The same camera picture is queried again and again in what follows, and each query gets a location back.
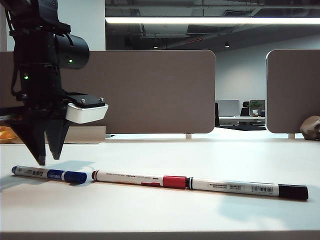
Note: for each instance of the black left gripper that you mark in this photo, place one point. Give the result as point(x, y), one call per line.
point(42, 107)

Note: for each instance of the blue cap whiteboard marker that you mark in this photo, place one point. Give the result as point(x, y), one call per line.
point(32, 172)

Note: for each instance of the black cap whiteboard marker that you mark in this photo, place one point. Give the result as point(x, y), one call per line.
point(250, 187)

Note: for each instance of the flat white box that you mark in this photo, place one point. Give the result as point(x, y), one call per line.
point(85, 135)

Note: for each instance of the orange object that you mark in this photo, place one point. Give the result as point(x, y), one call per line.
point(5, 135)

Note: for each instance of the red cap whiteboard marker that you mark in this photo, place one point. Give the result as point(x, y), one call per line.
point(130, 178)

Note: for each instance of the wide brown desk divider panel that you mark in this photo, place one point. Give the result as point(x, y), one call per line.
point(150, 92)

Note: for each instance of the white divider support foot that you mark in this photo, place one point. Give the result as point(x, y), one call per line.
point(291, 136)
point(189, 136)

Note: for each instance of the white background desk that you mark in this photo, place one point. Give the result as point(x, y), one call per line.
point(237, 120)

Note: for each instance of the long ceiling light strip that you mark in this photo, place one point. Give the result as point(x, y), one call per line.
point(200, 20)

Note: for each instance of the black pendant ceiling lamp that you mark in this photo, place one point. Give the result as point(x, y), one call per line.
point(226, 45)

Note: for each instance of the small potted green plant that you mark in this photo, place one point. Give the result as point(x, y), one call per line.
point(255, 106)

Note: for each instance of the narrow brown desk divider panel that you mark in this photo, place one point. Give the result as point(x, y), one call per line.
point(290, 90)

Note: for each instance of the brown crumpled object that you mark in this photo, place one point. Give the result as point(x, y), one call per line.
point(310, 127)

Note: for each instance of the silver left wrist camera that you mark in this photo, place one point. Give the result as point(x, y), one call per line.
point(85, 115)

